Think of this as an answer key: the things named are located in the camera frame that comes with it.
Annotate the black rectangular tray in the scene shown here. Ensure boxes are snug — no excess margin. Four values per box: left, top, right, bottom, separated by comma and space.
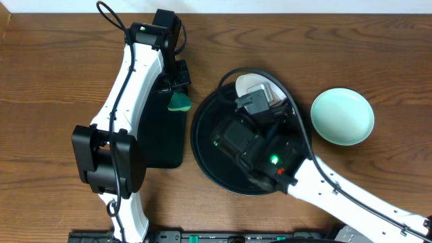
138, 91, 186, 169

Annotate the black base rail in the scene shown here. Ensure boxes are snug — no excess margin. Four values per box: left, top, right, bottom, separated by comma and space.
67, 231, 335, 243

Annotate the green scrubbing sponge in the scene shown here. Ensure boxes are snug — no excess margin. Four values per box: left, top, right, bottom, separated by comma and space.
167, 92, 192, 112

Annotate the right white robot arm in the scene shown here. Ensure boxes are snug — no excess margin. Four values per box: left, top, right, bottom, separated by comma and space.
212, 118, 431, 242

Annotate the white plate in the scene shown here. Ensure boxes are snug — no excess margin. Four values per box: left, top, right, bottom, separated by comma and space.
235, 74, 287, 107

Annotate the black round tray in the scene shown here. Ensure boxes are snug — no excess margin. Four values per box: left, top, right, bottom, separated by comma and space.
190, 80, 313, 196

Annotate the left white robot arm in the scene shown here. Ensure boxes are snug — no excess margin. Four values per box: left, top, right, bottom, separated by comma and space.
72, 19, 190, 242

